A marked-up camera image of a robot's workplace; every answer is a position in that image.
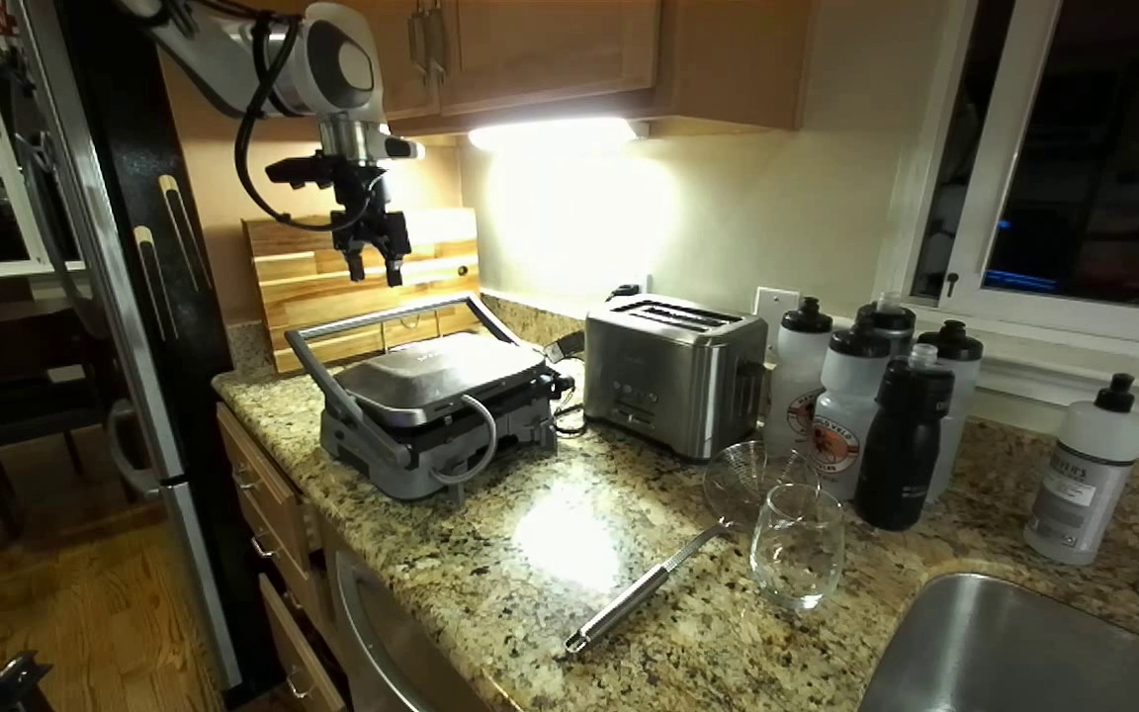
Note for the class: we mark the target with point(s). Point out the stainless steel dishwasher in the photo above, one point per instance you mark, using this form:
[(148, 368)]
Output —
[(372, 647)]

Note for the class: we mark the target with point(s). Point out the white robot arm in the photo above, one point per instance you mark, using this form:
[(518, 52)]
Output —
[(332, 65)]

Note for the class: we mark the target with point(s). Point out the white labelled squeeze bottle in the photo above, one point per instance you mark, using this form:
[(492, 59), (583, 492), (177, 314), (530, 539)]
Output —
[(1085, 478)]

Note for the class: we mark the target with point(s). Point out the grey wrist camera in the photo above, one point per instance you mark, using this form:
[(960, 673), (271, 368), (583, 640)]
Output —
[(402, 147)]

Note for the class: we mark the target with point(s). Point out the silver sandwich maker grill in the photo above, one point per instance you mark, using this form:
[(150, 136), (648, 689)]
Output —
[(435, 378)]

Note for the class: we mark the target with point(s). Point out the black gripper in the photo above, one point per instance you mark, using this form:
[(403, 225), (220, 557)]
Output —
[(361, 201)]

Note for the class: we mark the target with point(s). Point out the dark wooden cutting board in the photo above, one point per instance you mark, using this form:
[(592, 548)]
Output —
[(293, 239)]

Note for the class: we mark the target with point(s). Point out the white wall outlet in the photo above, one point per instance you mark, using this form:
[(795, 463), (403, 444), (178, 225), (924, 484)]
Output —
[(767, 306)]

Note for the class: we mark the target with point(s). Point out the under cabinet light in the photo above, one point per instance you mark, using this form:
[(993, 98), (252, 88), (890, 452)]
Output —
[(550, 131)]

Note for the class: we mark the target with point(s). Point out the stainless steel sink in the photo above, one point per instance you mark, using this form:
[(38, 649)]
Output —
[(1031, 653)]

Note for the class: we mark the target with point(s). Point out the tall wooden drawer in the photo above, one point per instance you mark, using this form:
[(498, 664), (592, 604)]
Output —
[(299, 659)]

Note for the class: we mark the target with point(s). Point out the clear drinking glass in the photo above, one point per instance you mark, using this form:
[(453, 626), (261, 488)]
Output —
[(799, 548)]

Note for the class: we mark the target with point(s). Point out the kitchen window white frame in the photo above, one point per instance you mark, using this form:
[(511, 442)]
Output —
[(1097, 161)]

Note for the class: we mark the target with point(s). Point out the stainless steel toaster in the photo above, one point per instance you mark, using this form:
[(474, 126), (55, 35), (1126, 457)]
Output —
[(662, 382)]

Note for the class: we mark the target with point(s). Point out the striped light wooden cutting board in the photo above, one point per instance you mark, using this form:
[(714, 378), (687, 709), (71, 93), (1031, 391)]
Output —
[(312, 297)]

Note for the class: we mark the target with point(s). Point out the white metal frame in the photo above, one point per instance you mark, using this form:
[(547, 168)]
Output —
[(17, 272)]

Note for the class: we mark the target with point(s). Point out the clear bottle orange logo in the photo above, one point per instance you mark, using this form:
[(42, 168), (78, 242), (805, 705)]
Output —
[(851, 399)]

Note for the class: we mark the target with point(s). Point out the wooden upper cabinet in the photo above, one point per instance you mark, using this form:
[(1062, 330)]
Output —
[(554, 45)]

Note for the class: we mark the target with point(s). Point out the black wrist mount bracket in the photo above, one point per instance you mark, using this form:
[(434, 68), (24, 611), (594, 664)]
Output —
[(299, 168)]

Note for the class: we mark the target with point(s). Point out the black sports bottle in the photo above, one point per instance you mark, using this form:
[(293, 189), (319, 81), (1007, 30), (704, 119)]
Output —
[(898, 448)]

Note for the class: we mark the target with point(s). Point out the dark wooden chair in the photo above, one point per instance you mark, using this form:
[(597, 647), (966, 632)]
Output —
[(17, 399)]

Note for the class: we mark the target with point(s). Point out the small black object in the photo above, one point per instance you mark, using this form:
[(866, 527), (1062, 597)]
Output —
[(8, 685)]

